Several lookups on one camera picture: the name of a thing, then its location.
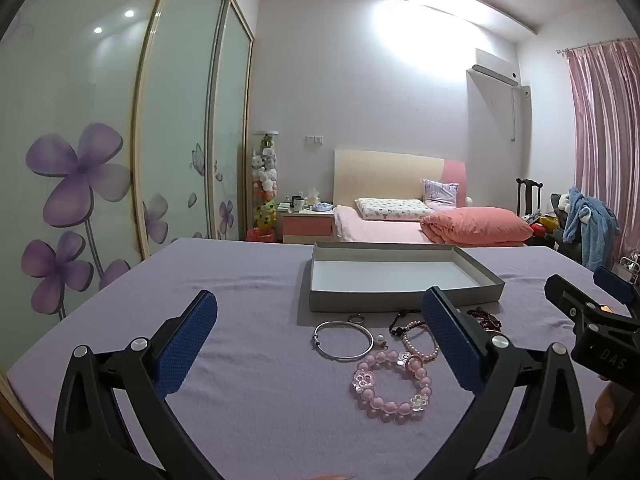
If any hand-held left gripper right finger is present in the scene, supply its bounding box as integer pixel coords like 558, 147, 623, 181
421, 286, 589, 480

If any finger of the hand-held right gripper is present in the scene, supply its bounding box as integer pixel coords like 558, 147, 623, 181
544, 274, 640, 342
593, 266, 640, 319

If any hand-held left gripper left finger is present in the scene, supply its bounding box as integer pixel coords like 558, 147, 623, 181
52, 289, 224, 480

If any pearl bracelet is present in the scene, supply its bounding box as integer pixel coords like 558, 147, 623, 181
402, 326, 440, 362

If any dark red bead bracelet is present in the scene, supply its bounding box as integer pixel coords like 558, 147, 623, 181
467, 306, 506, 335

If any pink flower bead bracelet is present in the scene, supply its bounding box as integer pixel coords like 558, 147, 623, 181
350, 349, 434, 421

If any grey cardboard box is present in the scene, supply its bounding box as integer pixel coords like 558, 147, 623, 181
308, 241, 506, 314

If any person's right hand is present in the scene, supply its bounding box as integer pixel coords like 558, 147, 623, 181
587, 384, 632, 457

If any chrome rack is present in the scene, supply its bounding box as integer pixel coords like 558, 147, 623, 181
619, 249, 640, 282

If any chair with blue clothes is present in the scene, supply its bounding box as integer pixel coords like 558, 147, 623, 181
562, 187, 621, 271

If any dark wooden chair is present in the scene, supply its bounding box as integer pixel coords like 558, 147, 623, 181
516, 177, 544, 222

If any silver bangle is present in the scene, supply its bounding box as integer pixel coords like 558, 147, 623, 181
313, 319, 375, 360

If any folded pink quilt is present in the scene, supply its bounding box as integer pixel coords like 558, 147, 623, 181
419, 206, 534, 247

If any patterned white pillow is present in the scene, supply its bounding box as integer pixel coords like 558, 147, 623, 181
354, 197, 434, 222

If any purple cushion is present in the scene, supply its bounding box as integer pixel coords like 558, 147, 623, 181
422, 179, 460, 209

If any pink curtain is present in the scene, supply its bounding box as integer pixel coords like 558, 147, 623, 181
564, 39, 640, 263

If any pink and cream nightstand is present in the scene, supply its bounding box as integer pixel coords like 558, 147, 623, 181
279, 208, 335, 245

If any bed with pink sheet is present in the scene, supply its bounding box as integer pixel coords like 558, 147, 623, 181
332, 149, 527, 248

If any clear tube of plush toys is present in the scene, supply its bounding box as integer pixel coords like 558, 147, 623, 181
250, 131, 280, 234

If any white air conditioner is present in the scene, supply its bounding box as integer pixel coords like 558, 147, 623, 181
472, 48, 520, 87

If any flower print sliding wardrobe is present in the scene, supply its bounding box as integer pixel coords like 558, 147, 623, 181
0, 0, 256, 361

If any black bead cord bracelet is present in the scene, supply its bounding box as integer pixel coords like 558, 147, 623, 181
388, 310, 427, 339

